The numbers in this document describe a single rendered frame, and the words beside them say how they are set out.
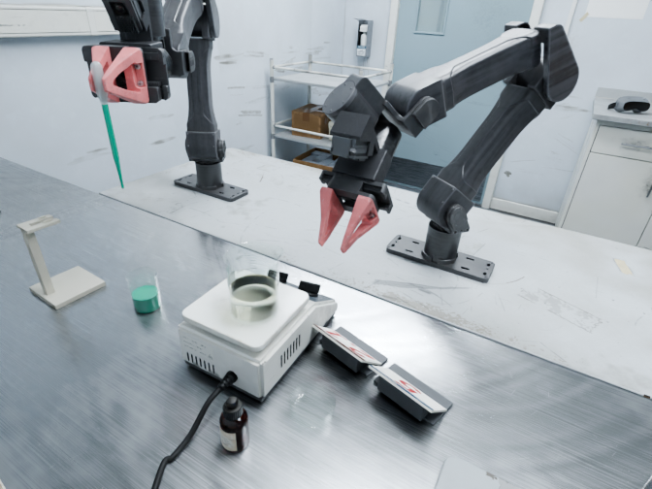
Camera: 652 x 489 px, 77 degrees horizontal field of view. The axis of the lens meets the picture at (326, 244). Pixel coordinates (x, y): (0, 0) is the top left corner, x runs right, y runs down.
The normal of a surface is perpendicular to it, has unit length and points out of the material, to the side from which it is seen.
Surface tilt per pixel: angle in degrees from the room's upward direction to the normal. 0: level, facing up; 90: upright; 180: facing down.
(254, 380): 90
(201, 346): 90
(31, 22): 90
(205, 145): 82
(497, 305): 0
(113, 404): 0
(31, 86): 90
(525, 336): 0
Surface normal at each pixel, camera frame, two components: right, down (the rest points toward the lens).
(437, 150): -0.51, 0.41
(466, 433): 0.04, -0.87
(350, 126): -0.29, -0.40
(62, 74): 0.86, 0.29
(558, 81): 0.39, 0.48
